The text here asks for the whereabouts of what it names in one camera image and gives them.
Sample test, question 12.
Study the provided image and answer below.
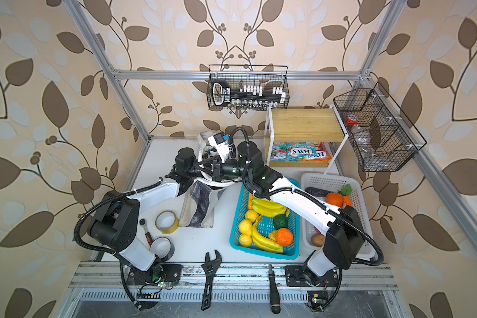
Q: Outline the black wire basket right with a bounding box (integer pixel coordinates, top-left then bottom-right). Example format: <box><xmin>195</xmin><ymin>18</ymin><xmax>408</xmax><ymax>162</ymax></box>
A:
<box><xmin>333</xmin><ymin>82</ymin><xmax>427</xmax><ymax>172</ymax></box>

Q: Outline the yellow tape roll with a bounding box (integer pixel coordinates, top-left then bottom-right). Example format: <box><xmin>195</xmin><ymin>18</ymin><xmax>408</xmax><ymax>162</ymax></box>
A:
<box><xmin>155</xmin><ymin>211</ymin><xmax>179</xmax><ymax>235</ymax></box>

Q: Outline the Fox's candy bag right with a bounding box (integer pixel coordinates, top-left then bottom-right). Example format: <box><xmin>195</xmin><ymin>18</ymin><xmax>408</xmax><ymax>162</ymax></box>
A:
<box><xmin>306</xmin><ymin>143</ymin><xmax>332</xmax><ymax>162</ymax></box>

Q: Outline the black socket wrench set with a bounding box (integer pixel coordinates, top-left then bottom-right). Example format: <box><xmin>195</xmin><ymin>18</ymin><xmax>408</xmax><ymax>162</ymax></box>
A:
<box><xmin>207</xmin><ymin>79</ymin><xmax>289</xmax><ymax>110</ymax></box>

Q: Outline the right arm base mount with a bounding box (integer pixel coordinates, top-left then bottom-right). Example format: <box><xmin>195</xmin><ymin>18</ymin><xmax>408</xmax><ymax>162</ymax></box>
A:
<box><xmin>284</xmin><ymin>265</ymin><xmax>343</xmax><ymax>312</ymax></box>

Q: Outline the white wooden two-tier shelf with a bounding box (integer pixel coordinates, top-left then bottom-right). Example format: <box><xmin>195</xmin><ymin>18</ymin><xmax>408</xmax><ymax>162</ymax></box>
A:
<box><xmin>264</xmin><ymin>107</ymin><xmax>349</xmax><ymax>175</ymax></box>

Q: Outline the black wire basket centre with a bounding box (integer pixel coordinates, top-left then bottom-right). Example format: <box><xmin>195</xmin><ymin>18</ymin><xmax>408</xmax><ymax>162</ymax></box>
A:
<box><xmin>206</xmin><ymin>63</ymin><xmax>290</xmax><ymax>111</ymax></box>

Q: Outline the plastic bottle red cap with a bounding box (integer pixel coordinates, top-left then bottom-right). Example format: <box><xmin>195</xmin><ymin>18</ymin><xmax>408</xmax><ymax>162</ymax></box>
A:
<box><xmin>345</xmin><ymin>114</ymin><xmax>378</xmax><ymax>159</ymax></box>

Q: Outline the dark eggplant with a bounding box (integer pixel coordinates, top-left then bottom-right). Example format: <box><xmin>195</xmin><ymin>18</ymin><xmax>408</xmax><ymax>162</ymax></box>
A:
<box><xmin>305</xmin><ymin>187</ymin><xmax>333</xmax><ymax>197</ymax></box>

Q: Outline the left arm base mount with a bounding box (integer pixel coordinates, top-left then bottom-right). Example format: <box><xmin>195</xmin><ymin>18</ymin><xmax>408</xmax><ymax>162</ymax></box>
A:
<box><xmin>123</xmin><ymin>264</ymin><xmax>182</xmax><ymax>311</ymax></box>

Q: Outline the white plastic basket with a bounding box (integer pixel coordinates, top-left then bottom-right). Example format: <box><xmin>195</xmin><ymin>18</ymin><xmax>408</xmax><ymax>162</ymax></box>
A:
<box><xmin>300</xmin><ymin>173</ymin><xmax>373</xmax><ymax>250</ymax></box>

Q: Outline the black orange screwdriver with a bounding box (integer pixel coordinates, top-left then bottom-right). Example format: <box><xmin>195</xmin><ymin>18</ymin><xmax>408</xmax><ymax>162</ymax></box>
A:
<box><xmin>268</xmin><ymin>264</ymin><xmax>281</xmax><ymax>315</ymax></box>

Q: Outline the fox's candy bag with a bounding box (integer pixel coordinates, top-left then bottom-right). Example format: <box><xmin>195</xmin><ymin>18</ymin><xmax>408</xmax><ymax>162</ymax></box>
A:
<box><xmin>306</xmin><ymin>143</ymin><xmax>332</xmax><ymax>162</ymax></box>
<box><xmin>270</xmin><ymin>143</ymin><xmax>317</xmax><ymax>161</ymax></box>

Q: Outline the yellow lemon bottom left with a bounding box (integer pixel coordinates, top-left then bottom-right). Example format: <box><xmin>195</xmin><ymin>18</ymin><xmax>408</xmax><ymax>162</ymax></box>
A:
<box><xmin>239</xmin><ymin>234</ymin><xmax>253</xmax><ymax>247</ymax></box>

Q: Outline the orange fruit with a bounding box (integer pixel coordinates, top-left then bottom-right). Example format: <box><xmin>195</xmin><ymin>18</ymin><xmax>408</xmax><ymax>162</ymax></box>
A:
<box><xmin>276</xmin><ymin>228</ymin><xmax>294</xmax><ymax>246</ymax></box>

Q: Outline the green avocado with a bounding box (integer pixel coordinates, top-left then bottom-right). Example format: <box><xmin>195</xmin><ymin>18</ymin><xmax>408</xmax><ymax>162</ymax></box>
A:
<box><xmin>272</xmin><ymin>214</ymin><xmax>289</xmax><ymax>230</ymax></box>

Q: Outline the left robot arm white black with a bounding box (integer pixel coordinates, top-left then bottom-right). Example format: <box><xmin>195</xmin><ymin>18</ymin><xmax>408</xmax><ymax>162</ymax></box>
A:
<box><xmin>74</xmin><ymin>147</ymin><xmax>197</xmax><ymax>311</ymax></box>

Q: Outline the teal plastic basket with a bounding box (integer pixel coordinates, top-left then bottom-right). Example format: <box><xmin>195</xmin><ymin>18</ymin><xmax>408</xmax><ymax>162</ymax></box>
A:
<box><xmin>229</xmin><ymin>176</ymin><xmax>302</xmax><ymax>261</ymax></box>

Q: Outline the white canvas tote bag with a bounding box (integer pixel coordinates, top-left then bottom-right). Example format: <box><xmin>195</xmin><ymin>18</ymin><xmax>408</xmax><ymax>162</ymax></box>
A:
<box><xmin>179</xmin><ymin>132</ymin><xmax>233</xmax><ymax>229</ymax></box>

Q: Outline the brown potato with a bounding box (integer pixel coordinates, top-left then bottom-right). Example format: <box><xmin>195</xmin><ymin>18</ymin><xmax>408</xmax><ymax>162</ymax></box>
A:
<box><xmin>311</xmin><ymin>233</ymin><xmax>326</xmax><ymax>248</ymax></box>

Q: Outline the black adjustable wrench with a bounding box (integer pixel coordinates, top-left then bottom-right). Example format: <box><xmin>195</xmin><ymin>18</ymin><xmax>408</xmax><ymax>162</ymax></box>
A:
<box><xmin>201</xmin><ymin>250</ymin><xmax>222</xmax><ymax>311</ymax></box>

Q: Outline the orange carrot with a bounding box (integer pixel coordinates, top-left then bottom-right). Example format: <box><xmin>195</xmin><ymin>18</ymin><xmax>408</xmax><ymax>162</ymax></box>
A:
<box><xmin>339</xmin><ymin>184</ymin><xmax>352</xmax><ymax>208</ymax></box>

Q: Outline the Fox's candy bag left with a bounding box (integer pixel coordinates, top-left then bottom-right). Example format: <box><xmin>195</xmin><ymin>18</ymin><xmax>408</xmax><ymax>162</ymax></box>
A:
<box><xmin>270</xmin><ymin>143</ymin><xmax>317</xmax><ymax>161</ymax></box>

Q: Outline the black tape roll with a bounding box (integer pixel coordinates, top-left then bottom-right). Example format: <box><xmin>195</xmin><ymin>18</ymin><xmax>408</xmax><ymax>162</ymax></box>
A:
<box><xmin>150</xmin><ymin>237</ymin><xmax>175</xmax><ymax>262</ymax></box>

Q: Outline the small red handled ratchet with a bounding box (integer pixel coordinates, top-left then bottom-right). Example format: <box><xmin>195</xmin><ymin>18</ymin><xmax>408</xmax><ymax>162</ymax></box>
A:
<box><xmin>139</xmin><ymin>219</ymin><xmax>153</xmax><ymax>246</ymax></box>

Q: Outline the orange mango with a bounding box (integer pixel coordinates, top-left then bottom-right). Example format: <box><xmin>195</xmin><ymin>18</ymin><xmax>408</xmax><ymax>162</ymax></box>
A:
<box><xmin>247</xmin><ymin>193</ymin><xmax>254</xmax><ymax>210</ymax></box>

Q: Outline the lower banana bunch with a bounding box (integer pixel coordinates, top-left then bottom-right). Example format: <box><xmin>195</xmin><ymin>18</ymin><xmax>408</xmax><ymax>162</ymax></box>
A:
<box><xmin>252</xmin><ymin>227</ymin><xmax>284</xmax><ymax>254</ymax></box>

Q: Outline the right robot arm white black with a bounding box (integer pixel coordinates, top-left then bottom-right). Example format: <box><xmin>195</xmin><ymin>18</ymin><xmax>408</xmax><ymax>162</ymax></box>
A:
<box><xmin>209</xmin><ymin>135</ymin><xmax>384</xmax><ymax>286</ymax></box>

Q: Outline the black wire basket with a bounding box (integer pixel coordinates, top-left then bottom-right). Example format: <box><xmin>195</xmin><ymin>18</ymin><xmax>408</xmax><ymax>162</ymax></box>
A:
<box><xmin>333</xmin><ymin>82</ymin><xmax>427</xmax><ymax>172</ymax></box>
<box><xmin>206</xmin><ymin>63</ymin><xmax>290</xmax><ymax>111</ymax></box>

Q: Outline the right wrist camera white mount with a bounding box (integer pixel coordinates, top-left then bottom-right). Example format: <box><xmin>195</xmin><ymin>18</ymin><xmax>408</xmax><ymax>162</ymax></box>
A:
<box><xmin>207</xmin><ymin>132</ymin><xmax>231</xmax><ymax>162</ymax></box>

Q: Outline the upper banana bunch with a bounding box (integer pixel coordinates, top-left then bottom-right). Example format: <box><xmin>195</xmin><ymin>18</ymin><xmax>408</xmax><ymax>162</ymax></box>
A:
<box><xmin>251</xmin><ymin>198</ymin><xmax>290</xmax><ymax>218</ymax></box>

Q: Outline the banana bunch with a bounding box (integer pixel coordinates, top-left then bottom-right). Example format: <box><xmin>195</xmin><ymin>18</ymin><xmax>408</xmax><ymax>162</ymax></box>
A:
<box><xmin>252</xmin><ymin>227</ymin><xmax>284</xmax><ymax>254</ymax></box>
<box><xmin>251</xmin><ymin>198</ymin><xmax>290</xmax><ymax>218</ymax></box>

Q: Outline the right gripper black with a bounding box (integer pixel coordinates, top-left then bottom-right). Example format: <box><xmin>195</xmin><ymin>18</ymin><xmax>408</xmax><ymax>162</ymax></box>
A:
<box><xmin>196</xmin><ymin>154</ymin><xmax>253</xmax><ymax>184</ymax></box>

